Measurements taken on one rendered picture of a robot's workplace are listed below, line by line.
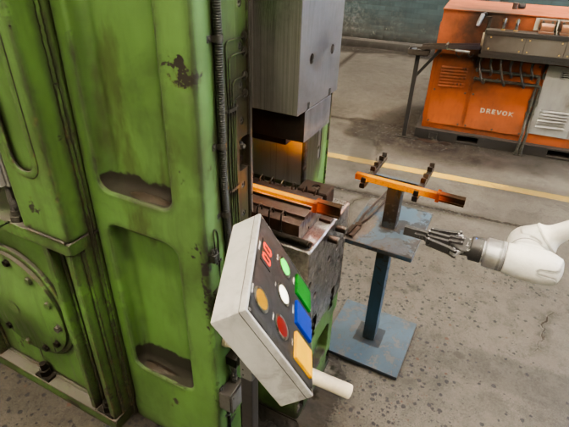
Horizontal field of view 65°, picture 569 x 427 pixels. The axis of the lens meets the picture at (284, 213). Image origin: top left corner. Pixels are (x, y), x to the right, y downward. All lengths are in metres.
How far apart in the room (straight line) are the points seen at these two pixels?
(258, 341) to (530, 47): 4.15
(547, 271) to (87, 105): 1.35
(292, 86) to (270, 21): 0.17
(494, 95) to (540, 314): 2.57
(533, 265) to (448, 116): 3.69
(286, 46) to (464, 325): 1.94
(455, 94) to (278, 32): 3.84
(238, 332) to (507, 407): 1.74
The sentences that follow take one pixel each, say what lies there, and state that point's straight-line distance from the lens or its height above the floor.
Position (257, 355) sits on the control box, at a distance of 0.93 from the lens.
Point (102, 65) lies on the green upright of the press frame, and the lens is 1.35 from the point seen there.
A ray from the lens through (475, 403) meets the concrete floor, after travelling 2.39.
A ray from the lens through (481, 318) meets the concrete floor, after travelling 2.80.
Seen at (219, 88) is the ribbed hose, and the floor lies 1.47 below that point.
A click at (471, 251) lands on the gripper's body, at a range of 1.44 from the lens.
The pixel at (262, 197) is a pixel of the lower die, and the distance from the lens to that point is 1.60.
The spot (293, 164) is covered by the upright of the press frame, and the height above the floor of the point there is 1.01.
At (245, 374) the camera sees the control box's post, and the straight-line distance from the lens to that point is 1.24.
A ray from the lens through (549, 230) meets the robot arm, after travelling 1.59.
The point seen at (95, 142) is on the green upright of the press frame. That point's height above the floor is 1.27.
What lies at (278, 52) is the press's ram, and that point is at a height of 1.53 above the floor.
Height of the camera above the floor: 1.79
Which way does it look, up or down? 32 degrees down
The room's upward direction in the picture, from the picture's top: 2 degrees clockwise
